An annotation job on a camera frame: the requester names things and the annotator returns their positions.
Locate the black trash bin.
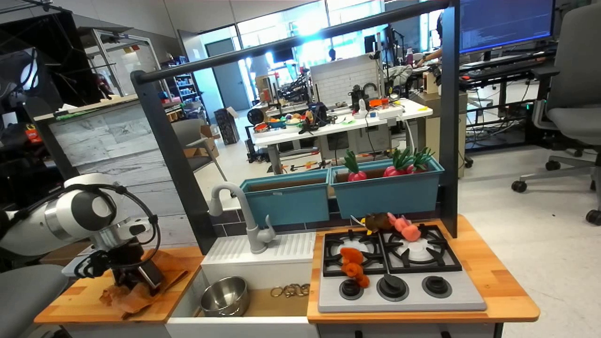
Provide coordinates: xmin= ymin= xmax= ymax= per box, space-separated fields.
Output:
xmin=213 ymin=106 xmax=241 ymax=146

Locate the dark office desk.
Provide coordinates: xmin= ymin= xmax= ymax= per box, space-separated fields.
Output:
xmin=459 ymin=44 xmax=561 ymax=151

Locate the black stove knob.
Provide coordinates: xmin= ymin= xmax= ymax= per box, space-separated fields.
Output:
xmin=422 ymin=271 xmax=455 ymax=298
xmin=339 ymin=275 xmax=367 ymax=300
xmin=376 ymin=271 xmax=412 ymax=301

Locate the black stove grate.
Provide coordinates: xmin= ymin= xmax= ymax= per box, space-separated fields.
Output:
xmin=322 ymin=223 xmax=465 ymax=277

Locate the pink plush toy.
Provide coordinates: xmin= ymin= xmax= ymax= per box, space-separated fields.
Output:
xmin=386 ymin=209 xmax=423 ymax=243

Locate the brown plush toy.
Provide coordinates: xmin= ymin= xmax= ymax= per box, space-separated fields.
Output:
xmin=350 ymin=211 xmax=395 ymax=234

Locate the computer monitor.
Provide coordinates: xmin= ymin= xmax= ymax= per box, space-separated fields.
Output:
xmin=459 ymin=0 xmax=559 ymax=55

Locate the orange plush toy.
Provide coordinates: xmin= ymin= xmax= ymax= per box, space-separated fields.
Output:
xmin=339 ymin=245 xmax=373 ymax=290

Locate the white work table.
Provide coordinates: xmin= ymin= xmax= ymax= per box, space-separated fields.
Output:
xmin=252 ymin=95 xmax=437 ymax=176

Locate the black metal frame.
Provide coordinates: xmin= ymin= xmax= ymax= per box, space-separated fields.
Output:
xmin=35 ymin=0 xmax=465 ymax=255

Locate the short teal planter box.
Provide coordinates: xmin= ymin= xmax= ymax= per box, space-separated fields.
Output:
xmin=241 ymin=168 xmax=333 ymax=228

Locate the grey wood plank panel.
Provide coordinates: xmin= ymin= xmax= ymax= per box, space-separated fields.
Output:
xmin=48 ymin=99 xmax=196 ymax=249

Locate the bunch of metal rings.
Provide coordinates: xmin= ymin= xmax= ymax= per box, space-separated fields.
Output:
xmin=269 ymin=281 xmax=313 ymax=300

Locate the steel bowl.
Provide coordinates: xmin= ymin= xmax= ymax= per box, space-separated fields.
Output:
xmin=198 ymin=275 xmax=252 ymax=316

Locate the grey stove panel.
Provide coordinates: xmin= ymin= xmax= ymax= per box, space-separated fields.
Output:
xmin=318 ymin=230 xmax=489 ymax=315

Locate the grey office chair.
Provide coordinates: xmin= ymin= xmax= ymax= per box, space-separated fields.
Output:
xmin=510 ymin=1 xmax=601 ymax=226

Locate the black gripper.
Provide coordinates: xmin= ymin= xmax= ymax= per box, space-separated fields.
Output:
xmin=104 ymin=241 xmax=170 ymax=300

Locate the toy radish plant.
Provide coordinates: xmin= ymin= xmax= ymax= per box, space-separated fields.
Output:
xmin=343 ymin=149 xmax=369 ymax=183
xmin=382 ymin=147 xmax=418 ymax=178
xmin=410 ymin=146 xmax=437 ymax=172

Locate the white toy sink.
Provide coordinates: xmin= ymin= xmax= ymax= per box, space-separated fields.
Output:
xmin=166 ymin=230 xmax=320 ymax=338

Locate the beige chair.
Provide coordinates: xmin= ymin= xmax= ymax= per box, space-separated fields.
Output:
xmin=172 ymin=117 xmax=230 ymax=183

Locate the grey toy faucet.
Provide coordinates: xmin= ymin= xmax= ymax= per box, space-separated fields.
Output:
xmin=207 ymin=183 xmax=281 ymax=256

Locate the grey chair seat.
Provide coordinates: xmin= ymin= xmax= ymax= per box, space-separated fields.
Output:
xmin=0 ymin=262 xmax=72 ymax=338

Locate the black storage shelf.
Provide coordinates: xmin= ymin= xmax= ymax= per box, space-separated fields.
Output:
xmin=0 ymin=7 xmax=102 ymax=208

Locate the orange towel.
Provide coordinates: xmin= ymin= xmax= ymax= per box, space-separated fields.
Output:
xmin=98 ymin=264 xmax=192 ymax=318

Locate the white board box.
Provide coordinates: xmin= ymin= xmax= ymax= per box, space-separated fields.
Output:
xmin=311 ymin=54 xmax=388 ymax=108

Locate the long teal planter box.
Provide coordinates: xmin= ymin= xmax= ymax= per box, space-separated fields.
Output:
xmin=328 ymin=155 xmax=448 ymax=221

